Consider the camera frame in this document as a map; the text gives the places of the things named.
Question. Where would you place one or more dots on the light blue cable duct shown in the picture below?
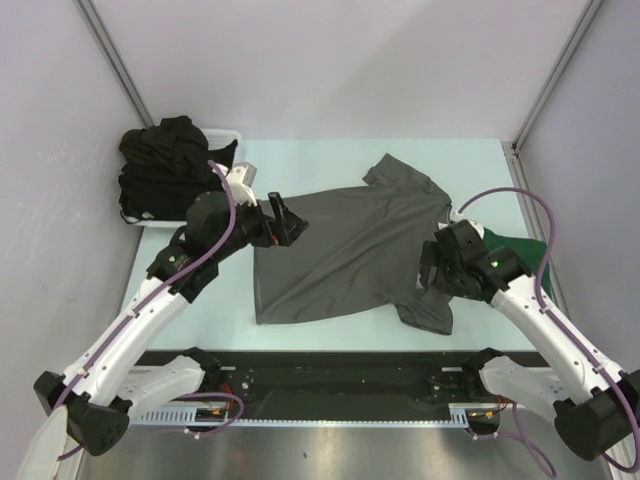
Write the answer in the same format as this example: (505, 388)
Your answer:
(185, 416)

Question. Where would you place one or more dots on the white plastic basket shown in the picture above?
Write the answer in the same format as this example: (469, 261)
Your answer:
(216, 138)

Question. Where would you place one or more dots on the black t shirts pile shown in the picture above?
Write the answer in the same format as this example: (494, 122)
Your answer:
(166, 166)

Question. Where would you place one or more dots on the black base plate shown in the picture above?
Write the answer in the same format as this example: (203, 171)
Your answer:
(351, 386)

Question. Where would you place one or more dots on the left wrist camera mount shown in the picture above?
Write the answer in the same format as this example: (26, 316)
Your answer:
(240, 178)

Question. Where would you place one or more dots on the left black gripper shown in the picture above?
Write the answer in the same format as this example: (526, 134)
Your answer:
(292, 226)

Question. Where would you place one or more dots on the grey t shirt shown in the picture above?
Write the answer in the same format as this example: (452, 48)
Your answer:
(361, 250)

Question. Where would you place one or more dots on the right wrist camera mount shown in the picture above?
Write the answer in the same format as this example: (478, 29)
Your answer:
(456, 217)

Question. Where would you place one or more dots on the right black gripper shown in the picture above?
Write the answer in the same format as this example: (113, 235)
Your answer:
(433, 255)

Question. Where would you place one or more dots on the aluminium frame rail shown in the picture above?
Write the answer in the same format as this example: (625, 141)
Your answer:
(499, 376)

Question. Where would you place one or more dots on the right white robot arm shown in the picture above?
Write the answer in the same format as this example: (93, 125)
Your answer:
(591, 400)

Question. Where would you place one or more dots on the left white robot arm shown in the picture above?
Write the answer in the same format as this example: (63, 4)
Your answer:
(179, 273)

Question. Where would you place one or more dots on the green folded t shirt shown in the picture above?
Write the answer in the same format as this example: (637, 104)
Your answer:
(530, 251)

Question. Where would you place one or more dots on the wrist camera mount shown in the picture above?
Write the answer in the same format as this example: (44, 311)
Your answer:
(240, 178)
(456, 217)

